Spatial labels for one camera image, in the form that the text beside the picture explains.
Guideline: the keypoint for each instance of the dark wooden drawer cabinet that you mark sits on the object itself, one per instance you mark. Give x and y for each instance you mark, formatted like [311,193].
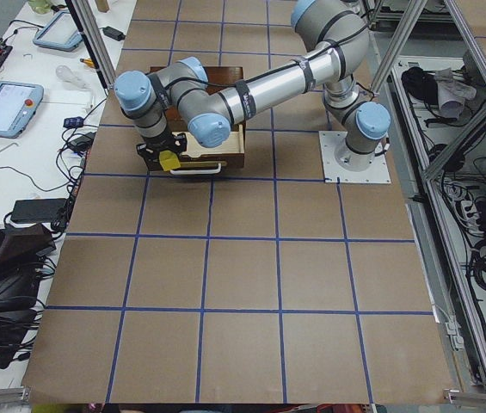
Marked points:
[219,76]

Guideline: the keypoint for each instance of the teach pendant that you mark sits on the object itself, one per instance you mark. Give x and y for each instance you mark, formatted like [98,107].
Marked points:
[60,33]
[18,105]

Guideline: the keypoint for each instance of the aluminium frame post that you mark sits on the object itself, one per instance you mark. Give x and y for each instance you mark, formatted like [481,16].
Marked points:
[87,26]

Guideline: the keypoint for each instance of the clear light bulb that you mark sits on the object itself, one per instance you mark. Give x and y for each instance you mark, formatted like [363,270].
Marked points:
[65,74]

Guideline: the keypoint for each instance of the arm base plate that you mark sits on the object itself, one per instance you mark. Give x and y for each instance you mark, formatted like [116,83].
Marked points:
[341,165]

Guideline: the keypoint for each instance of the light wood drawer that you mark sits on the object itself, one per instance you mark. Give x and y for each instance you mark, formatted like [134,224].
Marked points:
[198,160]

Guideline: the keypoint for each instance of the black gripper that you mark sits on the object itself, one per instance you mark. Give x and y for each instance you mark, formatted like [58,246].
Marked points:
[156,140]

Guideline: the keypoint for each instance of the far teach pendant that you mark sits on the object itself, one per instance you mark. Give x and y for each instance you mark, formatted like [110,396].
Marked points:
[60,33]

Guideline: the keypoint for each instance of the yellow block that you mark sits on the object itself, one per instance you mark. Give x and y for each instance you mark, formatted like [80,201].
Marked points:
[169,160]

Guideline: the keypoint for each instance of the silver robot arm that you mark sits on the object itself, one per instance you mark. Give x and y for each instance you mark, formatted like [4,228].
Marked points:
[336,41]

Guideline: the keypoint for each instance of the near teach pendant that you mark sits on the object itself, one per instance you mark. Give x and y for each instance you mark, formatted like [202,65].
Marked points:
[18,105]

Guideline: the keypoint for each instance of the black power adapter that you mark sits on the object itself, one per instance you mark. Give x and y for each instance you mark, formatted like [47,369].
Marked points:
[113,33]

